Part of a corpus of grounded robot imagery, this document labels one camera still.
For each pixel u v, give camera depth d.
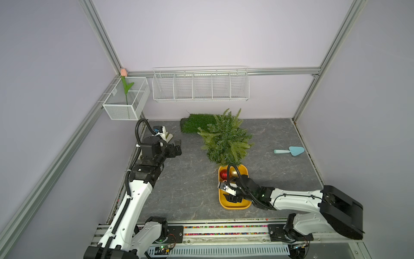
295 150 1.03
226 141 0.73
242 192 0.67
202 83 1.08
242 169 0.90
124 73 0.90
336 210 0.43
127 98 0.88
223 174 0.87
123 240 0.39
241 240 0.73
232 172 0.89
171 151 0.67
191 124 1.12
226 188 0.70
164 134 0.66
